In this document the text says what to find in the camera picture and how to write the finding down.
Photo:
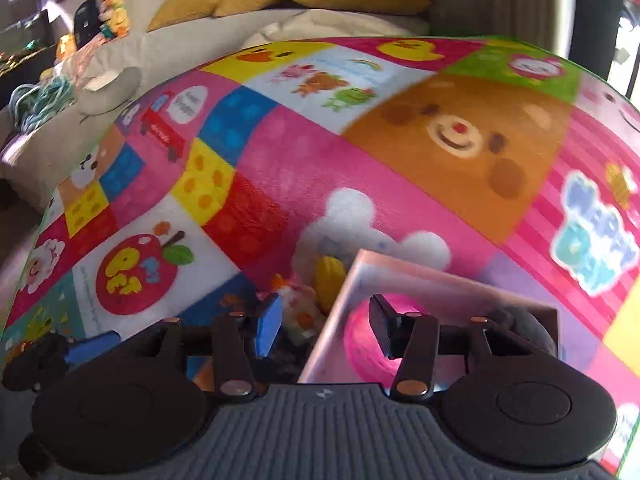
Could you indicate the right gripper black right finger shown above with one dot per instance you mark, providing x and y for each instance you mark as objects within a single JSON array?
[{"x": 413, "y": 339}]

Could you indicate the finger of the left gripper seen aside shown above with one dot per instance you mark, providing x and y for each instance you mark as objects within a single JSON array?
[{"x": 81, "y": 351}]

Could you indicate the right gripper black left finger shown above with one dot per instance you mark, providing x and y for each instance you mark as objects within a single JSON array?
[{"x": 239, "y": 338}]

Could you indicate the pink plastic heart strainer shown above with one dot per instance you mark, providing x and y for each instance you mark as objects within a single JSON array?
[{"x": 366, "y": 358}]

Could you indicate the mushroom house toy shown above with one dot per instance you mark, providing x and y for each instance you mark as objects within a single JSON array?
[{"x": 301, "y": 317}]

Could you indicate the yellow corn toy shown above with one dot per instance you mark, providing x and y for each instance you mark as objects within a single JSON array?
[{"x": 329, "y": 278}]

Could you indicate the black plush toy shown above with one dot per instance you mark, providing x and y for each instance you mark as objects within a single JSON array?
[{"x": 522, "y": 323}]

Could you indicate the pink cardboard box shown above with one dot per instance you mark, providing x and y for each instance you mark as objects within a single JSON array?
[{"x": 451, "y": 298}]

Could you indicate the colourful cartoon play mat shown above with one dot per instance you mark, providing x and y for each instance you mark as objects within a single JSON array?
[{"x": 484, "y": 158}]

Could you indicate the teal yarn bundle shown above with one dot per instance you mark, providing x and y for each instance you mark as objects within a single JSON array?
[{"x": 32, "y": 105}]

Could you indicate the yellow duck plush toy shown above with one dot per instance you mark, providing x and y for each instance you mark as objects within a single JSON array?
[{"x": 114, "y": 19}]

